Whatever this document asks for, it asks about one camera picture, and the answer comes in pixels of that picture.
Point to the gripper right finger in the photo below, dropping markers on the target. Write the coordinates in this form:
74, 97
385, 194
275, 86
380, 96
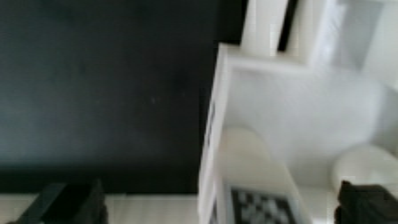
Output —
369, 205

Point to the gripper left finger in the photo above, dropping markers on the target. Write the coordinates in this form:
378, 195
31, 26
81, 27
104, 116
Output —
71, 204

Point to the white chair seat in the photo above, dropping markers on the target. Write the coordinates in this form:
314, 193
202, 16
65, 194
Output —
307, 89

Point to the white chair leg with tag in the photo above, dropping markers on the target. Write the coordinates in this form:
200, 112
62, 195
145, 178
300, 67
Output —
366, 166

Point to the white U-shaped fence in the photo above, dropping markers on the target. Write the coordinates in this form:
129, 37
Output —
135, 209

